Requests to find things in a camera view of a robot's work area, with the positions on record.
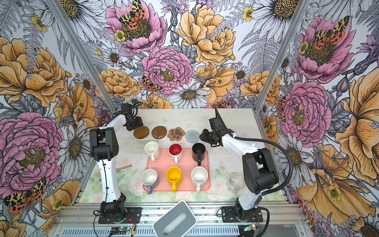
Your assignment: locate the matte brown round coaster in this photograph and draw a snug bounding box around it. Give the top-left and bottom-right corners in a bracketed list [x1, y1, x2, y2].
[133, 126, 150, 139]

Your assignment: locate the grey blue round coaster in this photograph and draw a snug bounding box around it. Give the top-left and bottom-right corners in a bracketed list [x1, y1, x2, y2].
[185, 130, 200, 144]

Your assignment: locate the black mug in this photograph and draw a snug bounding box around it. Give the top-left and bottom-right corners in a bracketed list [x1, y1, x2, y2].
[192, 143, 206, 166]

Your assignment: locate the glossy brown round coaster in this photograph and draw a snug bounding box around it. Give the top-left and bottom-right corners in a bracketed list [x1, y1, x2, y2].
[151, 126, 167, 139]

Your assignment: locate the brown paw print coaster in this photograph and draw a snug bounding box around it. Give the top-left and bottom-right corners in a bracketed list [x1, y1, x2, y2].
[167, 127, 186, 141]

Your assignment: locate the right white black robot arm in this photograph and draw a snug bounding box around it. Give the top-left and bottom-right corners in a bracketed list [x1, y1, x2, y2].
[199, 107, 294, 222]

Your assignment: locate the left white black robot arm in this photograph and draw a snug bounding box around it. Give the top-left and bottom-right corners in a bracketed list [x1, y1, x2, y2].
[89, 102, 143, 223]

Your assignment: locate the clear glass cup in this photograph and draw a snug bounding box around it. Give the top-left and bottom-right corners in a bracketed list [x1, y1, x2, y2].
[228, 172, 245, 193]

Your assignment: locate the white mug off tray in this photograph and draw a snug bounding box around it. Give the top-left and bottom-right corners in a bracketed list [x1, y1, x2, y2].
[144, 141, 160, 161]

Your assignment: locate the white mug red inside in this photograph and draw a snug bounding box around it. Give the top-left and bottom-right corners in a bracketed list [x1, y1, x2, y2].
[168, 143, 184, 164]

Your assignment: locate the white mug front right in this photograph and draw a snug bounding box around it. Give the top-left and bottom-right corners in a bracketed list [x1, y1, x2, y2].
[191, 166, 208, 192]

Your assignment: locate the small wooden mallet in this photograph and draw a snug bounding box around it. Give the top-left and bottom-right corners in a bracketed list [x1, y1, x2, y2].
[116, 165, 132, 171]

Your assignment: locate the pink rectangular tray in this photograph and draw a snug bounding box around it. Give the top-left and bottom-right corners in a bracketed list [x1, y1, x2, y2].
[147, 148, 198, 192]

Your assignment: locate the yellow mug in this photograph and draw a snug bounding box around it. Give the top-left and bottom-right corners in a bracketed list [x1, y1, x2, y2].
[166, 166, 182, 193]

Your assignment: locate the green circuit board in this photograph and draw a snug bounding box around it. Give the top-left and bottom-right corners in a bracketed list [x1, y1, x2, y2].
[110, 226, 128, 235]

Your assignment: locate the white mug purple handle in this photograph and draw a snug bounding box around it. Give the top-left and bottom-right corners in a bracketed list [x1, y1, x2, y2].
[141, 169, 159, 195]

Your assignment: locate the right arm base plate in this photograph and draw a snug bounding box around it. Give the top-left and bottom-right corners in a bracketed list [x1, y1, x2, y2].
[221, 206, 263, 223]

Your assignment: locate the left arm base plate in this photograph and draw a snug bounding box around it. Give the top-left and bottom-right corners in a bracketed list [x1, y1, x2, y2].
[98, 207, 142, 224]

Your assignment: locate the aluminium front rail frame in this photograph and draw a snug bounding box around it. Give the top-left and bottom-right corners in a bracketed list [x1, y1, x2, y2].
[49, 201, 312, 237]

